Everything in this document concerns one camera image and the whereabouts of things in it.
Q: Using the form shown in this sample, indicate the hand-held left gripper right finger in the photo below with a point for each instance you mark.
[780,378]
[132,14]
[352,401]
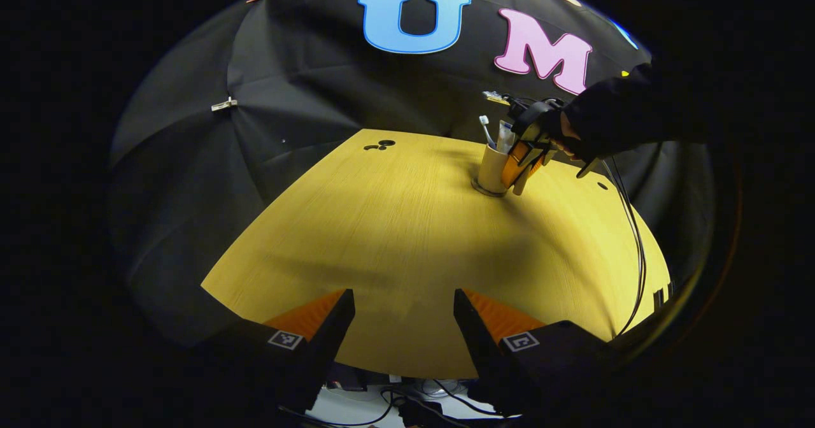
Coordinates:
[481,345]

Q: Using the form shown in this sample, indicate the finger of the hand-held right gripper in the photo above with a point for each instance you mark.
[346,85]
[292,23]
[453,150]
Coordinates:
[514,167]
[540,159]

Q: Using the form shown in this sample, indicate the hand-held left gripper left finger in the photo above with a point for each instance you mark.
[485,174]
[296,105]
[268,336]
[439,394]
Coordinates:
[328,345]

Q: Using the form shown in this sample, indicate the beige cup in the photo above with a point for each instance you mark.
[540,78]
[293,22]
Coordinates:
[491,170]

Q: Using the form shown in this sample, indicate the white toothpaste tube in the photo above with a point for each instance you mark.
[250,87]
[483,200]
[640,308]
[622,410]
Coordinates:
[505,136]

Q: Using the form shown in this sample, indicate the round brown coaster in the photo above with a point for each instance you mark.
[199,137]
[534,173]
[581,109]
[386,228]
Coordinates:
[476,187]

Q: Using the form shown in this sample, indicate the light blue toothbrush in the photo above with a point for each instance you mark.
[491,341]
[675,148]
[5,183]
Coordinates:
[484,121]

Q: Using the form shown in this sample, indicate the wooden desktop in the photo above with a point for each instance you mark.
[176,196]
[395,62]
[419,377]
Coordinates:
[395,237]

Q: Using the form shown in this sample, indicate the dark box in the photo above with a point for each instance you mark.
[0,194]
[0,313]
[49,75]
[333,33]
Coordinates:
[347,377]

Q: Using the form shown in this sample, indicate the black backdrop cloth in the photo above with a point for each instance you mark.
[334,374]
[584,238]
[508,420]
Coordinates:
[286,84]

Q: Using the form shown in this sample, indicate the silver metal clip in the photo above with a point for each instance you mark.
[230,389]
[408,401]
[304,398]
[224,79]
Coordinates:
[224,104]

